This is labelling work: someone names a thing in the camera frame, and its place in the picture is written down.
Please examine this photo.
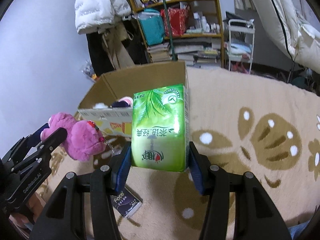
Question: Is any white rolling cart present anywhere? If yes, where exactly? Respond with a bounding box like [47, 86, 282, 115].
[225, 18, 255, 74]

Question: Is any white fluffy plush toy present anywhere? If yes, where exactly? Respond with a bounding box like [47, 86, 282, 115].
[93, 102, 110, 110]

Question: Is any person's left hand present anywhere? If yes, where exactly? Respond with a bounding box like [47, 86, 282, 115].
[9, 192, 46, 229]

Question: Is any green tissue pack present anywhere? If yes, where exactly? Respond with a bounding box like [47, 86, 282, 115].
[131, 84, 189, 172]

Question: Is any pink bear plush toy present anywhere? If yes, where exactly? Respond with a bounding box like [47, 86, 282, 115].
[40, 112, 106, 161]

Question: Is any clear bag of toys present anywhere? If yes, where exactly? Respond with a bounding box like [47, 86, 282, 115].
[80, 61, 98, 82]

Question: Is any stack of books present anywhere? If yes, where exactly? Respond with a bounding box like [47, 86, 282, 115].
[147, 42, 172, 62]

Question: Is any purple-haired doll plush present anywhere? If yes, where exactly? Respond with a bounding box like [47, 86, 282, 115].
[110, 96, 133, 108]

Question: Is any green pole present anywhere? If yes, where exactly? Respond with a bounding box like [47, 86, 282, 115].
[162, 0, 177, 61]

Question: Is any red shopping bag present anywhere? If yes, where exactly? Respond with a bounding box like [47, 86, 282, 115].
[168, 7, 189, 37]

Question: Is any white puffer jacket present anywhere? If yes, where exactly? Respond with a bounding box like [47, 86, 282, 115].
[74, 0, 131, 35]

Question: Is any beige trench coat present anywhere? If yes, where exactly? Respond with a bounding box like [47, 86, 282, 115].
[102, 23, 134, 70]

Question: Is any beige flower-pattern blanket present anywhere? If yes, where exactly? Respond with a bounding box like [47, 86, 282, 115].
[35, 65, 320, 240]

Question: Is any open cardboard box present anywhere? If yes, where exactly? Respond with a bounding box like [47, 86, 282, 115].
[78, 61, 188, 138]

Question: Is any wooden bookshelf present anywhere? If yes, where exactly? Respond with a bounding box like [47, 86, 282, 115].
[129, 0, 224, 68]

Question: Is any black tissue pack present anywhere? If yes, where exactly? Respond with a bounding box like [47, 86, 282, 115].
[111, 186, 143, 218]

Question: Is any teal shopping bag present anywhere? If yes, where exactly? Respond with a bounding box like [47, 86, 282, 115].
[137, 9, 165, 46]

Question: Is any cream reclining chair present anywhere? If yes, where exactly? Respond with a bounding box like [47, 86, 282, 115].
[252, 0, 319, 72]

